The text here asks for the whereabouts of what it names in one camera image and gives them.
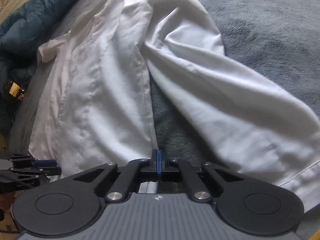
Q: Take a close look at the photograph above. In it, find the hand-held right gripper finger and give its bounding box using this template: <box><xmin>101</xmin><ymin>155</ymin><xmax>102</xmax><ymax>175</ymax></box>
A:
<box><xmin>72</xmin><ymin>149</ymin><xmax>160</xmax><ymax>203</ymax></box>
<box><xmin>158</xmin><ymin>149</ymin><xmax>244</xmax><ymax>202</ymax></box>

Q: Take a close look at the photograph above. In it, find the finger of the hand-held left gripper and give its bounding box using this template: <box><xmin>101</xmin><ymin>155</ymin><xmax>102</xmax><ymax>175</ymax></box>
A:
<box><xmin>9</xmin><ymin>154</ymin><xmax>57</xmax><ymax>168</ymax></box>
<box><xmin>0</xmin><ymin>166</ymin><xmax>62</xmax><ymax>189</ymax></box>

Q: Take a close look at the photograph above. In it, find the white shirt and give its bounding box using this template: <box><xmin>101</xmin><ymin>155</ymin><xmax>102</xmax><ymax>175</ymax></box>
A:
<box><xmin>29</xmin><ymin>0</ymin><xmax>320</xmax><ymax>213</ymax></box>

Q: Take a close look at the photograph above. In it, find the dark cloth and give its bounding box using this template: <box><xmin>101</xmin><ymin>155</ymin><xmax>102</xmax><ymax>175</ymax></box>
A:
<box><xmin>0</xmin><ymin>51</ymin><xmax>38</xmax><ymax>137</ymax></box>

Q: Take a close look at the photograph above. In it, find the teal pillow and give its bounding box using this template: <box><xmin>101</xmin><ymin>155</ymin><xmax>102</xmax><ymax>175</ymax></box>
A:
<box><xmin>0</xmin><ymin>0</ymin><xmax>101</xmax><ymax>56</ymax></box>

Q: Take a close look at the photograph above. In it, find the grey bed blanket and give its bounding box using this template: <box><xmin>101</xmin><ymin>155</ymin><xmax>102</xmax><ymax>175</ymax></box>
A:
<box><xmin>7</xmin><ymin>0</ymin><xmax>320</xmax><ymax>240</ymax></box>

